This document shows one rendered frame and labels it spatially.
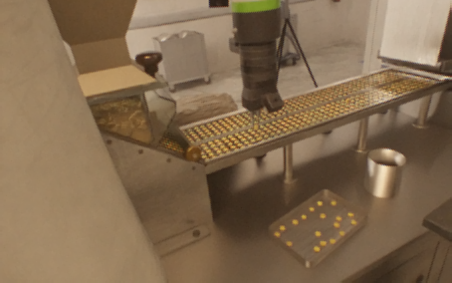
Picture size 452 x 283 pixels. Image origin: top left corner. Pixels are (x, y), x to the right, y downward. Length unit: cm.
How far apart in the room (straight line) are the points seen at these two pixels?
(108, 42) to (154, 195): 31
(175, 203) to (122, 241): 47
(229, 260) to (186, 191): 16
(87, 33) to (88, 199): 42
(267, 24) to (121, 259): 47
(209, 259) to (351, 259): 28
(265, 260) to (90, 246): 51
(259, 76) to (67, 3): 34
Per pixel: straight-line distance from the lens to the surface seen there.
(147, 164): 60
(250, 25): 57
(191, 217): 71
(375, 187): 83
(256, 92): 62
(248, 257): 67
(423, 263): 89
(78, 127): 17
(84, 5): 54
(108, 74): 58
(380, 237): 74
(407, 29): 115
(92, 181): 18
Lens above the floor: 131
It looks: 27 degrees down
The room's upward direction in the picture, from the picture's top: 6 degrees counter-clockwise
